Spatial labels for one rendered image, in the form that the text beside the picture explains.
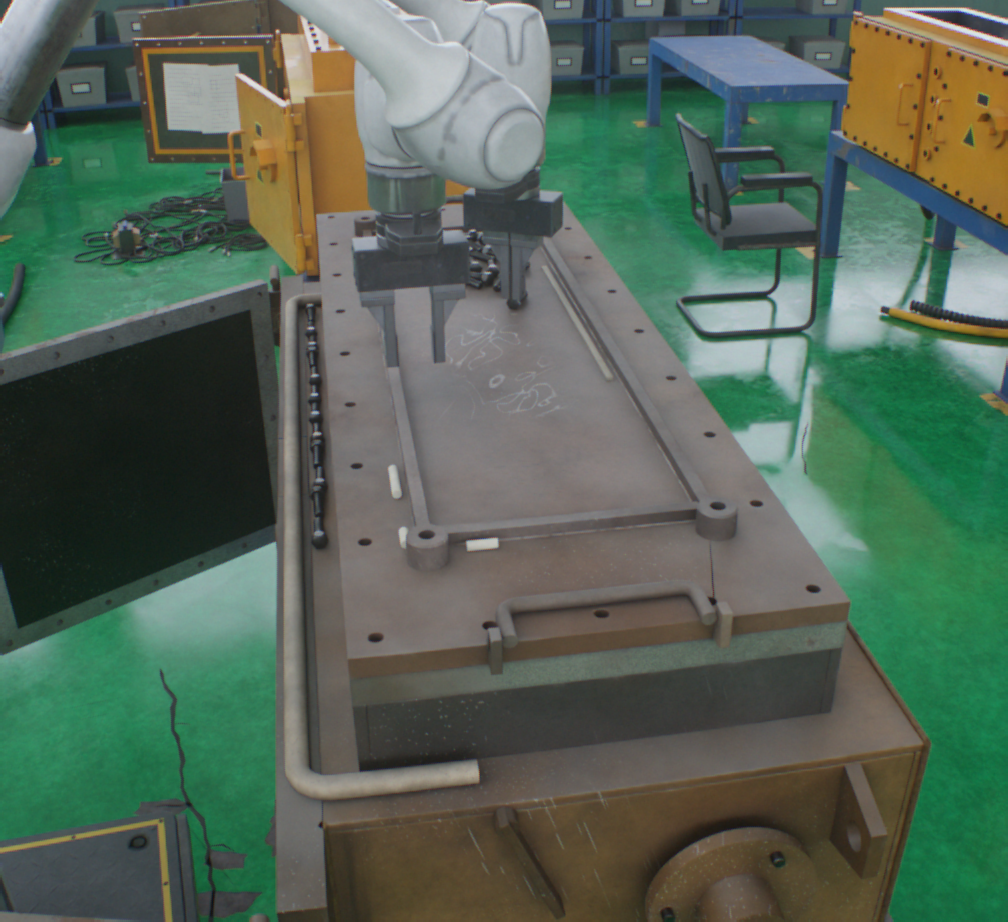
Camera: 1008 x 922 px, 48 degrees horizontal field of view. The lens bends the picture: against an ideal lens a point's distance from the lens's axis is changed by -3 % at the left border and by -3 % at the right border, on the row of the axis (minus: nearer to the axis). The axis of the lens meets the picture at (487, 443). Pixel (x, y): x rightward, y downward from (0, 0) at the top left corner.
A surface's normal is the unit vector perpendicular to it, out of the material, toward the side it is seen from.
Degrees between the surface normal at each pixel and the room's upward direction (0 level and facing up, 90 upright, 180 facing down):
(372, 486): 0
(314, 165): 90
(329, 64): 90
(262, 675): 0
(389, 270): 90
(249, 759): 0
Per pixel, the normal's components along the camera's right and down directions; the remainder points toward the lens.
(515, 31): 0.12, 0.18
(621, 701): 0.15, 0.47
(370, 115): -0.82, 0.32
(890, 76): -0.98, 0.10
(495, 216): -0.35, 0.45
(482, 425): -0.02, -0.88
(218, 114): -0.14, 0.48
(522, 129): 0.58, 0.53
